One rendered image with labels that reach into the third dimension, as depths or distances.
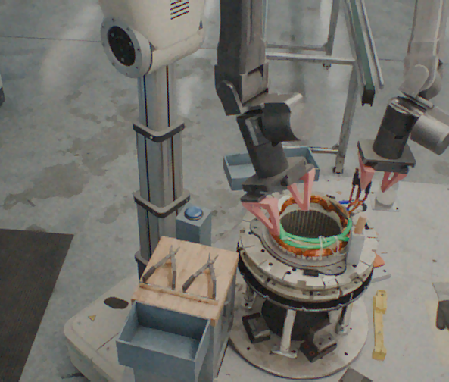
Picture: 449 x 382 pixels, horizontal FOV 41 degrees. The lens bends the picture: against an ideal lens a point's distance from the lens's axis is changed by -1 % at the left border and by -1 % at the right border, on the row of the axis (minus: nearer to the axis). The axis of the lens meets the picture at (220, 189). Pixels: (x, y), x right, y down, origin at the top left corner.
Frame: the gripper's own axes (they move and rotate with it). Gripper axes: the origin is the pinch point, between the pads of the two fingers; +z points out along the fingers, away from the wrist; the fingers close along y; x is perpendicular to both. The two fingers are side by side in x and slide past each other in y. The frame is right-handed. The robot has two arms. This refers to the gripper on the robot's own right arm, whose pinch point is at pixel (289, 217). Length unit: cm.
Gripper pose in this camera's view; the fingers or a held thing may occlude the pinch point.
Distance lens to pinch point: 104.0
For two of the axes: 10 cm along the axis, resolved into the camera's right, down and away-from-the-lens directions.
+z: 3.5, 8.8, 3.2
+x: -6.6, -0.1, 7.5
